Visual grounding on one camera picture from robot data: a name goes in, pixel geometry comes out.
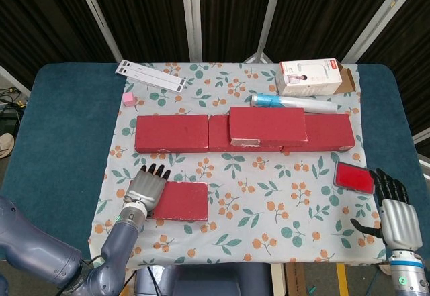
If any bundle of floor cables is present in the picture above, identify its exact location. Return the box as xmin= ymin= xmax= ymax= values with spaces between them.
xmin=0 ymin=86 xmax=28 ymax=115

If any red brick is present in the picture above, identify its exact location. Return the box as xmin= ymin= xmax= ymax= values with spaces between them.
xmin=228 ymin=106 xmax=308 ymax=147
xmin=208 ymin=114 xmax=284 ymax=152
xmin=281 ymin=113 xmax=355 ymax=152
xmin=129 ymin=180 xmax=209 ymax=222
xmin=134 ymin=114 xmax=210 ymax=155

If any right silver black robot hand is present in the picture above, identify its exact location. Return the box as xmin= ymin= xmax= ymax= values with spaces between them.
xmin=349 ymin=167 xmax=423 ymax=252

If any red ink pad tray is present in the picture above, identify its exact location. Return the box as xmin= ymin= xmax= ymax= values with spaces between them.
xmin=333 ymin=160 xmax=376 ymax=195

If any white metal frame bar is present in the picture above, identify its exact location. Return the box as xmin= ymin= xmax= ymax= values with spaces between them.
xmin=73 ymin=0 xmax=122 ymax=62
xmin=342 ymin=0 xmax=416 ymax=64
xmin=180 ymin=0 xmax=204 ymax=62
xmin=412 ymin=130 xmax=430 ymax=146
xmin=0 ymin=64 xmax=31 ymax=95
xmin=257 ymin=0 xmax=286 ymax=55

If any blue felt table mat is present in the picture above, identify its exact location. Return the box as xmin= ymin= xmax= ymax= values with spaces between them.
xmin=0 ymin=62 xmax=430 ymax=262

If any white product box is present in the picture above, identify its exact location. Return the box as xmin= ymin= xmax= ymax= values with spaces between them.
xmin=275 ymin=58 xmax=357 ymax=97

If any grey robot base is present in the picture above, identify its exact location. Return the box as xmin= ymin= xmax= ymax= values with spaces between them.
xmin=134 ymin=264 xmax=273 ymax=296

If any grey tripod stand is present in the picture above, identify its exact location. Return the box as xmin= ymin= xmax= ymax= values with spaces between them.
xmin=243 ymin=42 xmax=275 ymax=64

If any white and blue roll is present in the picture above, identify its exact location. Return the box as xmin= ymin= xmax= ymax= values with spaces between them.
xmin=251 ymin=93 xmax=338 ymax=115

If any floral pattern tablecloth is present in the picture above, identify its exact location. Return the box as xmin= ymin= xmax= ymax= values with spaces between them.
xmin=87 ymin=61 xmax=387 ymax=280

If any beige shoe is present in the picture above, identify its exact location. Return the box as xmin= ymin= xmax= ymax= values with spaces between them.
xmin=0 ymin=132 xmax=15 ymax=159

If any white flat strip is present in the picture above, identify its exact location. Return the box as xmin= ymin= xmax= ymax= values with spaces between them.
xmin=114 ymin=65 xmax=185 ymax=93
xmin=117 ymin=60 xmax=187 ymax=87

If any brown cardboard piece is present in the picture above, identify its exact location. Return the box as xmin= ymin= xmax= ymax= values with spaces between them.
xmin=285 ymin=262 xmax=306 ymax=296

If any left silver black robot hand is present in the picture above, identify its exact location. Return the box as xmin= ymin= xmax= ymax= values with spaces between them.
xmin=124 ymin=163 xmax=171 ymax=211

